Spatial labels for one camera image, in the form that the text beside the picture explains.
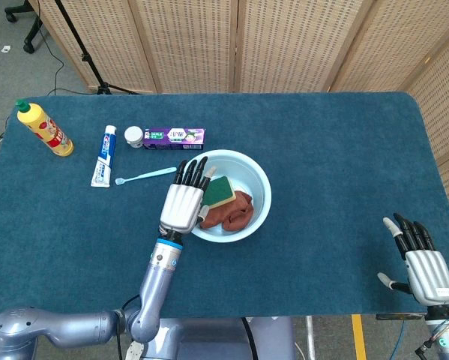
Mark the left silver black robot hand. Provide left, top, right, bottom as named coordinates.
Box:
left=159, top=156, right=218, bottom=236

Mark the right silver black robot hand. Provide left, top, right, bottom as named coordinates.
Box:
left=376, top=212, right=449, bottom=312

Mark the green and yellow sponge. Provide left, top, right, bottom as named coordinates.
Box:
left=201, top=175, right=237, bottom=208

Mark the light blue toothbrush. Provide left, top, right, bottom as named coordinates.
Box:
left=114, top=166, right=178, bottom=186

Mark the brown cloth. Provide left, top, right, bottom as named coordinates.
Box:
left=200, top=190, right=255, bottom=232

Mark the blue table cloth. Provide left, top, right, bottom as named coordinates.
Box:
left=0, top=91, right=449, bottom=320

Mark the purple toothpaste box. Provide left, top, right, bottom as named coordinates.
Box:
left=142, top=127, right=206, bottom=151

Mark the light blue plastic basin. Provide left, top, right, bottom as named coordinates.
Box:
left=178, top=148, right=273, bottom=244

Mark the small white jar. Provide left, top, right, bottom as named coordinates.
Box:
left=124, top=126, right=145, bottom=149

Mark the blue white toothpaste tube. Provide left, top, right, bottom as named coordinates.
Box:
left=90, top=124, right=118, bottom=188

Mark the grey robot torso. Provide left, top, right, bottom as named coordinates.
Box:
left=126, top=316, right=296, bottom=360

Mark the yellow detergent bottle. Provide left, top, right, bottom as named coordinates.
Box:
left=14, top=99, right=75, bottom=158

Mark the black tripod stand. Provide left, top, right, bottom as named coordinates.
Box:
left=53, top=0, right=139, bottom=95

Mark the black office chair base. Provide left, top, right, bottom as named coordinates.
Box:
left=4, top=0, right=45, bottom=55

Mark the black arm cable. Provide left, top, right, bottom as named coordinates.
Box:
left=115, top=294, right=142, bottom=360

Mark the thin black floor cable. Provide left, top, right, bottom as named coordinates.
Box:
left=36, top=0, right=88, bottom=97

